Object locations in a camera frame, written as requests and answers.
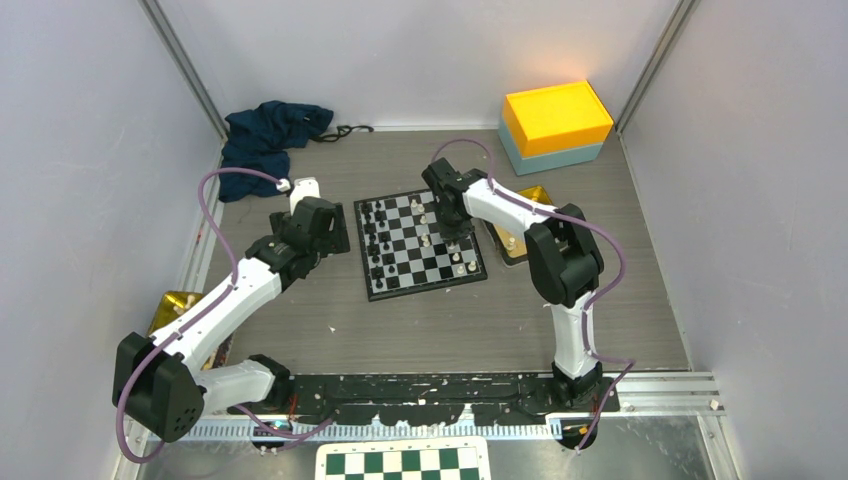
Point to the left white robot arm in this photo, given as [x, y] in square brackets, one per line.
[161, 380]

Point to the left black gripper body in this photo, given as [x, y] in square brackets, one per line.
[335, 241]

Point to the orange and teal box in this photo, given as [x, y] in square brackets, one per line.
[552, 127]

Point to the black and white chessboard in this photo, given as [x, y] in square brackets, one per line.
[396, 262]

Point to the green checkered calibration board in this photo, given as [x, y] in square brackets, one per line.
[441, 458]

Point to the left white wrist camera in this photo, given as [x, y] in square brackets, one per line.
[298, 189]

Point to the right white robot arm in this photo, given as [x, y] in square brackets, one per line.
[562, 254]

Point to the dark blue cloth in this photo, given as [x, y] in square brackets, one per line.
[259, 139]

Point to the gold tin tray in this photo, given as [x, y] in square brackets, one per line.
[508, 240]

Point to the gold tin with brown pieces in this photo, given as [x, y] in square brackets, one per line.
[172, 305]

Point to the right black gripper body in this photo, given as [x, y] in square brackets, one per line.
[454, 226]

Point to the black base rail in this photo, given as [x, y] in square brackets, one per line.
[493, 399]

